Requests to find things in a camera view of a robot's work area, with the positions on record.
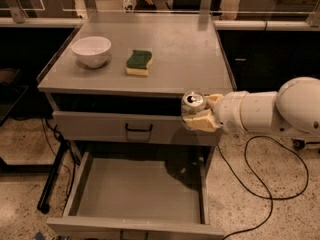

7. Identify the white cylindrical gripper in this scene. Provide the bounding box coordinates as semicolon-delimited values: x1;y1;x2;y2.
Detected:
183;91;248;134

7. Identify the silver 7up soda can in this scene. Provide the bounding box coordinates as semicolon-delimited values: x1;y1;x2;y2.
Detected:
181;91;206;130

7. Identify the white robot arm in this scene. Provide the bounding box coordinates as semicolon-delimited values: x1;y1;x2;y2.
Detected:
181;77;320;140

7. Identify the closed grey upper drawer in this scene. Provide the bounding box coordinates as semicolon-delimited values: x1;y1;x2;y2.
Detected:
53;111;222;146

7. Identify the grey metal drawer cabinet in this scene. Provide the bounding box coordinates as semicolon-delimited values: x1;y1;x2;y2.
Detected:
37;11;238;240

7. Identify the open grey lower drawer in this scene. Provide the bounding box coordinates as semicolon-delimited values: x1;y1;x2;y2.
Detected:
47;153;224;240

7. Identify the green and yellow sponge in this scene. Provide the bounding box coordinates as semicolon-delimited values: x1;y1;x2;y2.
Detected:
126;50;153;76

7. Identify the black caster wheel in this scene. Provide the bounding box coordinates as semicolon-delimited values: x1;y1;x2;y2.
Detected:
292;139;306;151

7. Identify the white ceramic bowl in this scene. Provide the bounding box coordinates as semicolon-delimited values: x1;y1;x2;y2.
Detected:
71;36;111;68

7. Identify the clear plastic water bottle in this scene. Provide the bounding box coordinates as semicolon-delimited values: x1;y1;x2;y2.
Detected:
122;0;133;13

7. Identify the black stand leg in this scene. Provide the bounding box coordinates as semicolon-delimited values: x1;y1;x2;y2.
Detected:
37;141;67;214

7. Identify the black floor cable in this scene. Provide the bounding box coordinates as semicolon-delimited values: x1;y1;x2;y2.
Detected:
216;135;310;240

